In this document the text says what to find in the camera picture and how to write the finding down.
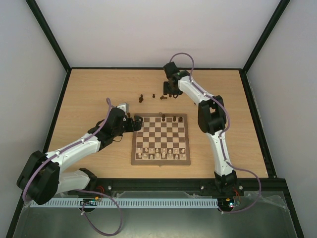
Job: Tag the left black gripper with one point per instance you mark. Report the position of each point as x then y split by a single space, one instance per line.
137 124

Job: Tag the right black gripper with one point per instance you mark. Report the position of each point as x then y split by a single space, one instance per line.
168 88

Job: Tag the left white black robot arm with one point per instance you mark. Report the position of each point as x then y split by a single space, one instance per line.
44 175

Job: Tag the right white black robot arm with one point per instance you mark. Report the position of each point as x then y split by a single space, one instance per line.
211 120

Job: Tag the wooden chess board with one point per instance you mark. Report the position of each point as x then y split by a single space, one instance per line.
156 133

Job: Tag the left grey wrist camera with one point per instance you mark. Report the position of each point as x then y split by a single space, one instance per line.
124 107

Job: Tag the light blue cable duct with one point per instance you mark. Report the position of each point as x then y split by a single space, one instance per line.
130 203

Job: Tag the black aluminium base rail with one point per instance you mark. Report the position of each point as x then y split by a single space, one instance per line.
199 186

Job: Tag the black frame post right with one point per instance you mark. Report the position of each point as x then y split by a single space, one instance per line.
277 14

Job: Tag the black frame post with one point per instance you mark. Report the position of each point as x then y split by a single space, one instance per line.
36 11
277 14

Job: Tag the black frame post left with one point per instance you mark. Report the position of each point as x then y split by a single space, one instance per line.
36 11

